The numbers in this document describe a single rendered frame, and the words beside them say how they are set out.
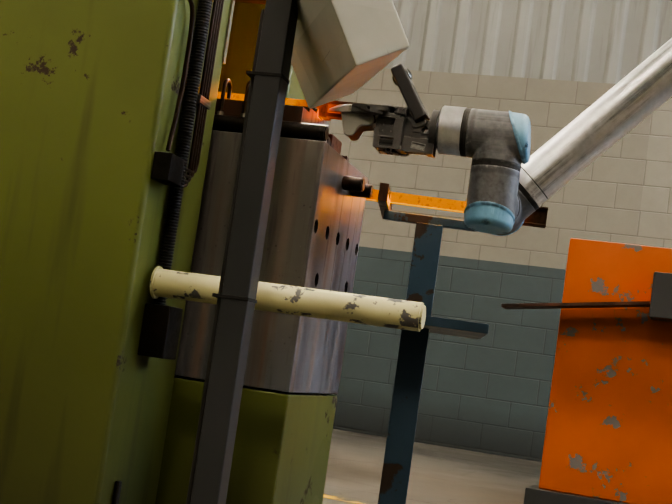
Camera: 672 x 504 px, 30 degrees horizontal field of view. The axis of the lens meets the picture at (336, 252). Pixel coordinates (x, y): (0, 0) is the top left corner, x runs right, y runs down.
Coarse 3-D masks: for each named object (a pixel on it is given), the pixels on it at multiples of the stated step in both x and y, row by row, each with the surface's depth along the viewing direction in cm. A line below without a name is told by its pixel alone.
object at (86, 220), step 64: (0, 0) 206; (64, 0) 204; (128, 0) 201; (0, 64) 205; (64, 64) 202; (128, 64) 200; (0, 128) 203; (64, 128) 201; (128, 128) 198; (192, 128) 213; (0, 192) 202; (64, 192) 200; (128, 192) 197; (192, 192) 216; (0, 256) 201; (64, 256) 198; (128, 256) 196; (192, 256) 220; (0, 320) 199; (64, 320) 197; (128, 320) 196; (0, 384) 198; (64, 384) 196; (128, 384) 199; (0, 448) 197; (64, 448) 194; (128, 448) 202
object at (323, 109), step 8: (232, 96) 241; (240, 96) 241; (288, 104) 238; (296, 104) 238; (304, 104) 237; (328, 104) 237; (336, 104) 236; (320, 112) 236; (328, 112) 236; (328, 120) 240
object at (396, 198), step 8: (376, 192) 280; (392, 192) 280; (376, 200) 282; (392, 200) 280; (400, 200) 280; (408, 200) 280; (416, 200) 279; (424, 200) 279; (432, 200) 279; (440, 200) 279; (448, 200) 279; (456, 200) 279; (432, 208) 282; (440, 208) 280; (448, 208) 279; (456, 208) 279; (464, 208) 278; (544, 208) 278; (536, 216) 278; (544, 216) 278; (528, 224) 278; (536, 224) 277; (544, 224) 278
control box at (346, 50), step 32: (320, 0) 168; (352, 0) 164; (384, 0) 165; (320, 32) 174; (352, 32) 164; (384, 32) 165; (320, 64) 180; (352, 64) 165; (384, 64) 175; (320, 96) 187
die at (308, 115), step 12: (216, 108) 230; (228, 108) 229; (240, 108) 229; (288, 108) 227; (300, 108) 226; (312, 108) 236; (288, 120) 226; (300, 120) 226; (312, 120) 233; (324, 120) 241
